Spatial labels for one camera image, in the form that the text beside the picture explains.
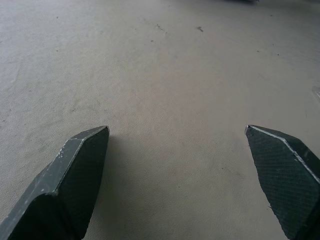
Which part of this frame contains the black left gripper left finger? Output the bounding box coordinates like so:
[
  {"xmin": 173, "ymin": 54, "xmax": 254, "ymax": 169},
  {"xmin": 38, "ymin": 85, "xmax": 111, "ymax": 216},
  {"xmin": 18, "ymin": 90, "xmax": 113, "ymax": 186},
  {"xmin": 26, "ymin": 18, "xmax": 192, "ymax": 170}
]
[{"xmin": 0, "ymin": 125, "xmax": 110, "ymax": 240}]

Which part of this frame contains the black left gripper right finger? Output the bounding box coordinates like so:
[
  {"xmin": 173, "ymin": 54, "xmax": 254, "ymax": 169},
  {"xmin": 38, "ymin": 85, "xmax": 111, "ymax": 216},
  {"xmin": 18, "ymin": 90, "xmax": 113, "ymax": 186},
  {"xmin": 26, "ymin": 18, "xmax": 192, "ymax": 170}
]
[{"xmin": 245, "ymin": 124, "xmax": 320, "ymax": 240}]

